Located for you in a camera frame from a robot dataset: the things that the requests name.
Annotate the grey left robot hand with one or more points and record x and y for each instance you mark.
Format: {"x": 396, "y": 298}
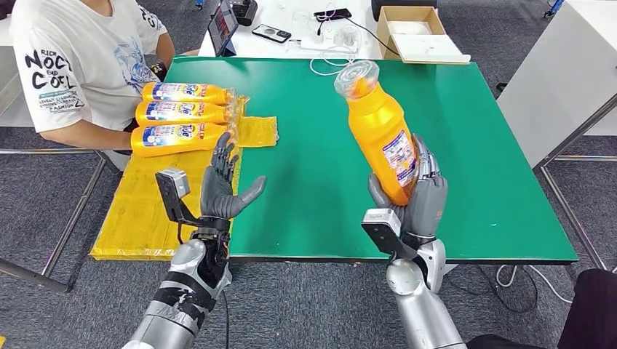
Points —
{"x": 219, "y": 197}

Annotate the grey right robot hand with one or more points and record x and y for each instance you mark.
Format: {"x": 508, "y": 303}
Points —
{"x": 426, "y": 207}

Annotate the orange detergent bottle clear cap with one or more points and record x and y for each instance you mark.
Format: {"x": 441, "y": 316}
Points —
{"x": 168, "y": 149}
{"x": 371, "y": 125}
{"x": 212, "y": 114}
{"x": 217, "y": 94}

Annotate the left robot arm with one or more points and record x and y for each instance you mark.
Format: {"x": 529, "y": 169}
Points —
{"x": 188, "y": 260}

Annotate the person's left forearm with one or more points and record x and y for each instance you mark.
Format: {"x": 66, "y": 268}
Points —
{"x": 166, "y": 50}

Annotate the person's right forearm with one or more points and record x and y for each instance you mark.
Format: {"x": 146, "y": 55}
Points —
{"x": 82, "y": 139}

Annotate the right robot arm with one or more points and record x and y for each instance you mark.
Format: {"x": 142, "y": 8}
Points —
{"x": 419, "y": 308}

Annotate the yellow plastic sheet mat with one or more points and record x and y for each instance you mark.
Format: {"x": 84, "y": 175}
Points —
{"x": 144, "y": 207}

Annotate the small black object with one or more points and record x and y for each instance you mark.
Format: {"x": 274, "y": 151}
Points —
{"x": 501, "y": 86}

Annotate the white table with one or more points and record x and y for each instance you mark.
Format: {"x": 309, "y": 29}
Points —
{"x": 270, "y": 50}

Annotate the white box lid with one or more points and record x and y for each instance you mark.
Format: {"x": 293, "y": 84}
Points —
{"x": 430, "y": 48}

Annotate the dark tablet with stand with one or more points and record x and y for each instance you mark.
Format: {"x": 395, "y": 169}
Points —
{"x": 223, "y": 26}

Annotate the black smartphone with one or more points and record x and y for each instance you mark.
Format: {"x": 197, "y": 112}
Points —
{"x": 271, "y": 33}

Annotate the brown cardboard box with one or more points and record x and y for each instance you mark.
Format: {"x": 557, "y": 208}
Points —
{"x": 384, "y": 33}

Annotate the white item in box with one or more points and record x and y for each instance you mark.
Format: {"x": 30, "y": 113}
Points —
{"x": 410, "y": 28}

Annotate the white power strip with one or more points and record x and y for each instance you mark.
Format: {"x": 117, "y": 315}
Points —
{"x": 318, "y": 45}

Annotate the black controller device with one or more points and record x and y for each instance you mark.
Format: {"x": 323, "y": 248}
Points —
{"x": 245, "y": 12}

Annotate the white charger plug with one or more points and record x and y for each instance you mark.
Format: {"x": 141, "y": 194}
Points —
{"x": 347, "y": 35}

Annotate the person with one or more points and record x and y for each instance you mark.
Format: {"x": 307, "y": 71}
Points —
{"x": 593, "y": 308}
{"x": 82, "y": 62}

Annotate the white desk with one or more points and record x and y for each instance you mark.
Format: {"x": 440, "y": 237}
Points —
{"x": 14, "y": 111}

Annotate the blue object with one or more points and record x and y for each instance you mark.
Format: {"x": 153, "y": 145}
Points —
{"x": 554, "y": 7}

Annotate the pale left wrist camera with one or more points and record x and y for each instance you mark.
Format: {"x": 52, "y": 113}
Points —
{"x": 176, "y": 183}

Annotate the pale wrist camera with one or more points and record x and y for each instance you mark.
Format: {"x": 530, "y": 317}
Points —
{"x": 385, "y": 236}
{"x": 176, "y": 183}

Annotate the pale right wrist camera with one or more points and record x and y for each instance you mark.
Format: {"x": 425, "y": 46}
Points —
{"x": 385, "y": 236}

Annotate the chrome metal frame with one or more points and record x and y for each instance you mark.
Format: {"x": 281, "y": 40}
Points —
{"x": 588, "y": 157}
{"x": 29, "y": 277}

